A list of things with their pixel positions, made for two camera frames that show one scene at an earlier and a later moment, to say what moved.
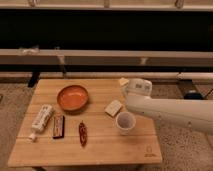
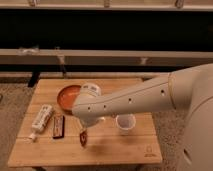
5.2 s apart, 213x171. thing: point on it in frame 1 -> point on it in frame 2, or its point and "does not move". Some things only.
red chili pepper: [83, 133] does not move
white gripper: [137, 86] -> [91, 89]
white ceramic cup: [125, 121] does not move
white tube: [40, 121] does not move
